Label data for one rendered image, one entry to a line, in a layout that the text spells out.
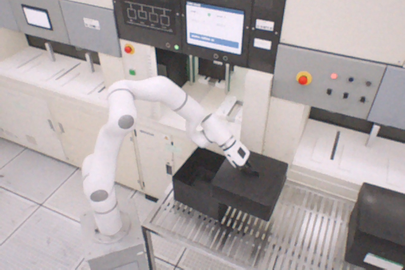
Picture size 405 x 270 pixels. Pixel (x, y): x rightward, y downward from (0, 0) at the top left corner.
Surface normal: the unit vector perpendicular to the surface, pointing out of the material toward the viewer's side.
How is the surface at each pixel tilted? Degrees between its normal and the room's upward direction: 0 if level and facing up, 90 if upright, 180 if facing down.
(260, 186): 0
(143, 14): 90
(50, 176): 0
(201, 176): 0
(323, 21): 90
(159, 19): 90
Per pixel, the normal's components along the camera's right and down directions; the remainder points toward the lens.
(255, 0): -0.42, 0.58
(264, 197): 0.00, -0.77
